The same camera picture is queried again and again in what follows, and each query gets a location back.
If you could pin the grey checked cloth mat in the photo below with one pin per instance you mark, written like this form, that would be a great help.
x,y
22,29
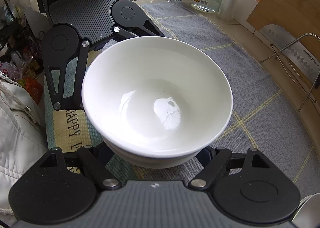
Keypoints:
x,y
250,93

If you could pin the white jacket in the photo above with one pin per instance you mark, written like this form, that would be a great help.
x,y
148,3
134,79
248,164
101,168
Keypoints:
x,y
15,155

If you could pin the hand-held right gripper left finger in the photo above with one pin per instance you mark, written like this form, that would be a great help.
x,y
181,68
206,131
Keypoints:
x,y
102,154

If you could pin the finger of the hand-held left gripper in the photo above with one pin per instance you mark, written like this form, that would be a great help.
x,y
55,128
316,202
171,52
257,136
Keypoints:
x,y
82,62
125,33

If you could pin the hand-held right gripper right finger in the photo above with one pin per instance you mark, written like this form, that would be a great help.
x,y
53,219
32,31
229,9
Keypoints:
x,y
207,158

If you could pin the bamboo cutting board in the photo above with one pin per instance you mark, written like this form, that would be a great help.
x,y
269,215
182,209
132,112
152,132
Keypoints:
x,y
287,5

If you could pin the orange plastic bag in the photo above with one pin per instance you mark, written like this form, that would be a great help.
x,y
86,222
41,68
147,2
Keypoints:
x,y
33,90

